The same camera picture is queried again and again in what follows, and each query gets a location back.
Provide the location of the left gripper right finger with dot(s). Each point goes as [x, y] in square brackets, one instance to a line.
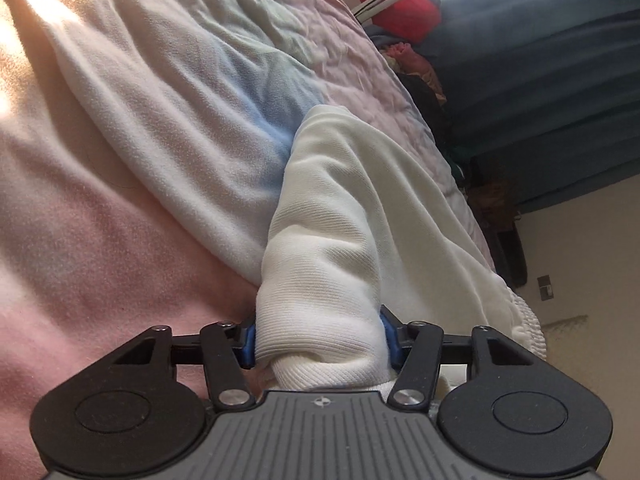
[415, 350]

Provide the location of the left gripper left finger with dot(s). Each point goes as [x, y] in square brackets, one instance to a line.
[226, 384]

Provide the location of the white zip-up sweater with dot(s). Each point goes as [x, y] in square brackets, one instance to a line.
[361, 226]

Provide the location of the pile of clothes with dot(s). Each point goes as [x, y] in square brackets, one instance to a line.
[419, 78]

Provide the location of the pink pastel bed blanket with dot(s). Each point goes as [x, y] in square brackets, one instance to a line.
[143, 144]

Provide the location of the teal curtain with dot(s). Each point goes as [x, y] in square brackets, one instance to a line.
[543, 95]

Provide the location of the red garment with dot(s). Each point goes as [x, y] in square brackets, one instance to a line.
[410, 20]

